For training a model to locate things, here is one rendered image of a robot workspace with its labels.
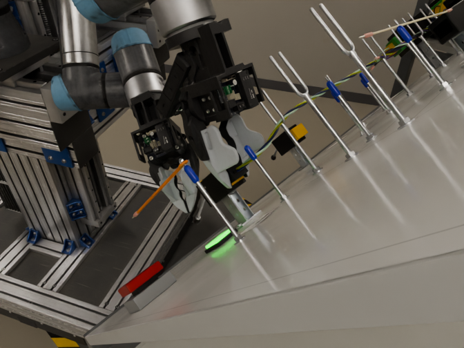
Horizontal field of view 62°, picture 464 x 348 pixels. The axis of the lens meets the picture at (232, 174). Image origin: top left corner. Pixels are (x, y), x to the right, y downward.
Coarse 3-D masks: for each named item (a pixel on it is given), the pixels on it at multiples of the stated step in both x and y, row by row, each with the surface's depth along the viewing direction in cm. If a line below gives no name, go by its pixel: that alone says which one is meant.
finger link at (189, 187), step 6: (180, 162) 67; (180, 174) 64; (186, 174) 67; (186, 180) 65; (186, 186) 65; (192, 186) 67; (186, 192) 67; (192, 192) 67; (186, 198) 67; (192, 198) 67; (186, 204) 67; (192, 204) 67; (192, 210) 67
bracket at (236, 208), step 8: (232, 192) 58; (224, 200) 58; (232, 200) 57; (240, 200) 59; (232, 208) 58; (240, 208) 59; (248, 208) 58; (240, 216) 57; (248, 216) 59; (240, 224) 57
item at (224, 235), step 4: (224, 232) 54; (228, 232) 54; (220, 236) 53; (224, 236) 53; (228, 236) 53; (216, 240) 52; (220, 240) 52; (224, 240) 52; (208, 244) 54; (212, 244) 53; (216, 244) 52; (220, 244) 52; (208, 248) 54; (212, 248) 53; (216, 248) 53; (208, 252) 54
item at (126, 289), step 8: (152, 264) 48; (160, 264) 48; (144, 272) 47; (152, 272) 47; (136, 280) 46; (144, 280) 46; (152, 280) 48; (120, 288) 48; (128, 288) 45; (136, 288) 46; (144, 288) 47
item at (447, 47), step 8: (424, 0) 117; (432, 0) 118; (416, 8) 120; (424, 8) 118; (432, 40) 126; (440, 48) 124; (448, 48) 122; (408, 56) 128; (440, 56) 122; (448, 56) 121; (400, 64) 131; (408, 64) 130; (400, 72) 133; (408, 72) 132; (392, 88) 137; (400, 88) 135; (392, 96) 139
